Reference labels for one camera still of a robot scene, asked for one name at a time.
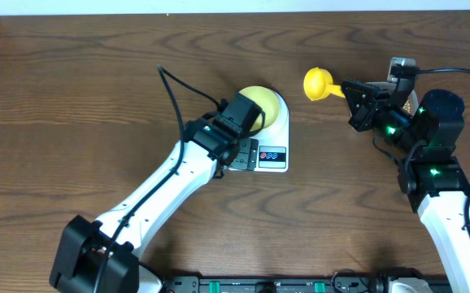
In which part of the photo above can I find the yellow plastic measuring scoop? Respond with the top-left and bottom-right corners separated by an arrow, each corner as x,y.
303,68 -> 345,101

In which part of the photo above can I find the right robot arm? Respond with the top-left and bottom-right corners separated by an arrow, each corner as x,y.
342,80 -> 470,292

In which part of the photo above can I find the pale yellow plastic bowl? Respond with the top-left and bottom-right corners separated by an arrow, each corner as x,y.
239,85 -> 280,131

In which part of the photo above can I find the white digital kitchen scale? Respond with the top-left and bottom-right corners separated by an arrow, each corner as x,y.
250,90 -> 289,173

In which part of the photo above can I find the clear plastic container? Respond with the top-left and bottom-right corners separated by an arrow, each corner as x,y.
369,81 -> 419,116

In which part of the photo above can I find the pile of soybeans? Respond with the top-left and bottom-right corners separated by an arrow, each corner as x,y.
403,99 -> 412,115

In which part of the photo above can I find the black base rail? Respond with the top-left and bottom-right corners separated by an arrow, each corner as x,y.
161,268 -> 451,293

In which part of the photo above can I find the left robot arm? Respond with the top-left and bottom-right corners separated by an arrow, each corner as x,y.
49,116 -> 258,293

